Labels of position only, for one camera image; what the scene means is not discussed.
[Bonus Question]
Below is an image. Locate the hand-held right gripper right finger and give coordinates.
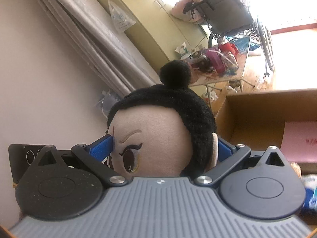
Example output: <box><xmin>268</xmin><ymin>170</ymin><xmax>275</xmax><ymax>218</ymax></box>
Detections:
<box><xmin>194</xmin><ymin>138</ymin><xmax>285</xmax><ymax>187</ymax></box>

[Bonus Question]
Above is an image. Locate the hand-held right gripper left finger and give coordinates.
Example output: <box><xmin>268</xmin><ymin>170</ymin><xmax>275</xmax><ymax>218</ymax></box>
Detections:
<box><xmin>37</xmin><ymin>134</ymin><xmax>129</xmax><ymax>187</ymax></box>

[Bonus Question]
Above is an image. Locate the plush doll with red top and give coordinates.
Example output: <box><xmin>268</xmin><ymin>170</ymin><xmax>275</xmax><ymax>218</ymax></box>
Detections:
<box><xmin>105</xmin><ymin>60</ymin><xmax>220</xmax><ymax>178</ymax></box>

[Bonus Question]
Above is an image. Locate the brown cardboard box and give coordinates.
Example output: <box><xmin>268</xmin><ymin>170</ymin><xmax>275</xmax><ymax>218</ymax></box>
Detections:
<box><xmin>214</xmin><ymin>88</ymin><xmax>317</xmax><ymax>226</ymax></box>

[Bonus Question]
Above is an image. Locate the pink notebook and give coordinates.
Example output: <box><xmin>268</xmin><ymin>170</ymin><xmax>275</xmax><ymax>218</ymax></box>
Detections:
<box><xmin>281</xmin><ymin>121</ymin><xmax>317</xmax><ymax>164</ymax></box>

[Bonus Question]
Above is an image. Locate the blue wet wipes pack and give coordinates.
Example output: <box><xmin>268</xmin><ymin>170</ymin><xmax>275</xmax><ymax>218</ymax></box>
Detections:
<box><xmin>300</xmin><ymin>174</ymin><xmax>317</xmax><ymax>210</ymax></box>

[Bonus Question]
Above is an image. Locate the bluish plastic bag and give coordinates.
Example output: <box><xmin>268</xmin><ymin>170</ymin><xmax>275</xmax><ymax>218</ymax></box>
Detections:
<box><xmin>95</xmin><ymin>90</ymin><xmax>122</xmax><ymax>117</ymax></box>

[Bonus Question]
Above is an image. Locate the folding side table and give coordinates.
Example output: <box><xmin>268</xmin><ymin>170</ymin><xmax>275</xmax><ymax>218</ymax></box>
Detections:
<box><xmin>189</xmin><ymin>37</ymin><xmax>255</xmax><ymax>97</ymax></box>

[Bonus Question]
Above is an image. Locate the magenta bottle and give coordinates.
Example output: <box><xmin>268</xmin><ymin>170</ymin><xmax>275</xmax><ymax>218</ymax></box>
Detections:
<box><xmin>207</xmin><ymin>50</ymin><xmax>226</xmax><ymax>73</ymax></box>

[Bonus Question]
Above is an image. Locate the dark glass jar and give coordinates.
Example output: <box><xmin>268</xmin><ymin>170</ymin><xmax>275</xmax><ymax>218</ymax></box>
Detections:
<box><xmin>192</xmin><ymin>52</ymin><xmax>211</xmax><ymax>73</ymax></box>

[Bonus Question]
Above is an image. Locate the red cup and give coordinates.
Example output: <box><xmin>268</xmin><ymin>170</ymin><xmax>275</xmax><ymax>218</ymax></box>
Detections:
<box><xmin>219</xmin><ymin>42</ymin><xmax>239</xmax><ymax>56</ymax></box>

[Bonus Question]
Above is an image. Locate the grey curtain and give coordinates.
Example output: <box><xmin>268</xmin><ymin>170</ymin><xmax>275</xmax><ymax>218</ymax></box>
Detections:
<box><xmin>27</xmin><ymin>0</ymin><xmax>159</xmax><ymax>97</ymax></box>

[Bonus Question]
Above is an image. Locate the white hanging plastic bag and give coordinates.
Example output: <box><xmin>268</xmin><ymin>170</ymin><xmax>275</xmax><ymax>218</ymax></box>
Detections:
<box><xmin>107</xmin><ymin>0</ymin><xmax>137</xmax><ymax>33</ymax></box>

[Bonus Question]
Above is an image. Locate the yellow-green cabinet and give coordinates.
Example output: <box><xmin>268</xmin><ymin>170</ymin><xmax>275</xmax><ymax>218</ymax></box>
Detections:
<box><xmin>87</xmin><ymin>0</ymin><xmax>210</xmax><ymax>72</ymax></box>

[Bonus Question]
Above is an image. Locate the black wheelchair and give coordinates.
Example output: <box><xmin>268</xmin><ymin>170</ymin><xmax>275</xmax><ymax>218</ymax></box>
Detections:
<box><xmin>178</xmin><ymin>0</ymin><xmax>275</xmax><ymax>77</ymax></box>

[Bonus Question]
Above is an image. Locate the pink cloth bundle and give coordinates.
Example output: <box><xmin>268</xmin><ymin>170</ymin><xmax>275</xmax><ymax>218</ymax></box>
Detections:
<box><xmin>171</xmin><ymin>0</ymin><xmax>211</xmax><ymax>25</ymax></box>

